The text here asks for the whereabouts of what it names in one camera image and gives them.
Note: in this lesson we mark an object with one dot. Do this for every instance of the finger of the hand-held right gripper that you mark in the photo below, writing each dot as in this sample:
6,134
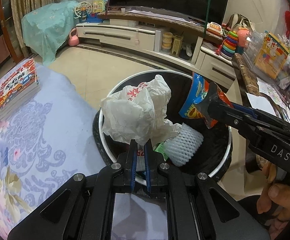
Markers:
244,111
222,110

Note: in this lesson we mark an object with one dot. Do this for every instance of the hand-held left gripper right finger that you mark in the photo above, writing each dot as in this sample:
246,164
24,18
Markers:
148,160

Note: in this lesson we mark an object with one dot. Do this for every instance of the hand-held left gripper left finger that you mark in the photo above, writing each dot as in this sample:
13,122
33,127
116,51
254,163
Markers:
132,160

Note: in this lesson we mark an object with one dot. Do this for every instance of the red and white carton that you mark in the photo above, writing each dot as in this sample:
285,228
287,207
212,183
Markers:
140,152

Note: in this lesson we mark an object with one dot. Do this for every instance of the green carton box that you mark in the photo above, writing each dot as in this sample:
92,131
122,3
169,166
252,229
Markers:
161,148

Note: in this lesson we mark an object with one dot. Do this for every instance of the blue and orange snack packet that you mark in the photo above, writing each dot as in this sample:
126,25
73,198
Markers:
195,97

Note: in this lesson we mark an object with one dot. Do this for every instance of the white bin with black bag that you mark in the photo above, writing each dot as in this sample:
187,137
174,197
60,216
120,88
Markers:
217,150

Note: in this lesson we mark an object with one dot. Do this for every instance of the white plastic bag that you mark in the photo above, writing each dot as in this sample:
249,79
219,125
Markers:
135,112

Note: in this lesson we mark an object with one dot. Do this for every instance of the person's right hand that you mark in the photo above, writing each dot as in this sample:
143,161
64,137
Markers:
277,195

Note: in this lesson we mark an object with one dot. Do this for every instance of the white paper sheet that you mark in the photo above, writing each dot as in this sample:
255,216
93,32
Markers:
257,102

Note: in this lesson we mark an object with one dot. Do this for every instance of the printed paper sheets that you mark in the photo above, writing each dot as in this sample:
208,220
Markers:
274,92

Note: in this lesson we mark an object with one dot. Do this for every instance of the brown marble side table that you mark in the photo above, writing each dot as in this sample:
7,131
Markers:
244,72

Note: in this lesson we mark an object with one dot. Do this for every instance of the yellow picture book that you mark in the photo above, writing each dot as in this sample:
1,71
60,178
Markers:
272,52

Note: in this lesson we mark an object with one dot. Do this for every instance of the clear plastic box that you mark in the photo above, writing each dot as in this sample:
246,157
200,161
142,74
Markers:
256,41

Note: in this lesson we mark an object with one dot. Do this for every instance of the pink toy cup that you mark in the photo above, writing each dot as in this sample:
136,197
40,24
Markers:
242,36

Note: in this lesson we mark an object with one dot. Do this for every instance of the yellow slatted basket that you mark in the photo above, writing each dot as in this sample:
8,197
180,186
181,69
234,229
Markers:
177,46

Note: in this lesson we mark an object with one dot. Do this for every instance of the stack of round yellow boxes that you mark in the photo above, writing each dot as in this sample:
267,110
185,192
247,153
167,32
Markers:
167,41

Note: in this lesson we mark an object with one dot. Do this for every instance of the striped bag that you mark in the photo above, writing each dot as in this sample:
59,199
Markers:
239,20

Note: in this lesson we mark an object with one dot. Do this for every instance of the white television cabinet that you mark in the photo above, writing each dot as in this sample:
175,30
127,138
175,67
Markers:
110,33

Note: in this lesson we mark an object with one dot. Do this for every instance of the pink kettlebell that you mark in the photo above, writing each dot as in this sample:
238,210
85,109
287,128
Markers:
73,40

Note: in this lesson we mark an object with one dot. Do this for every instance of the colourful book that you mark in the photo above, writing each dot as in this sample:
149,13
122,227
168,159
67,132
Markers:
17,85

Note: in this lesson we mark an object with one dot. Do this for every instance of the blue toy base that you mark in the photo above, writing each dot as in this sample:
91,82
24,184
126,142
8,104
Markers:
94,17

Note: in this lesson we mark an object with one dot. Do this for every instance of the yellow green toy board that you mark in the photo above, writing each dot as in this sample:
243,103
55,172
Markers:
98,6

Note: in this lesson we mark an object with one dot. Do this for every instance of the ferris wheel toy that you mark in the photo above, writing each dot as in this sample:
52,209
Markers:
80,10

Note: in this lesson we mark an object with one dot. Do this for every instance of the teal cloth covered furniture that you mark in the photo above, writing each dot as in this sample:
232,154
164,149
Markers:
47,25

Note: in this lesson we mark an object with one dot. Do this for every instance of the beige patterned curtain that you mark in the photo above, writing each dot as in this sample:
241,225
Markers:
27,0

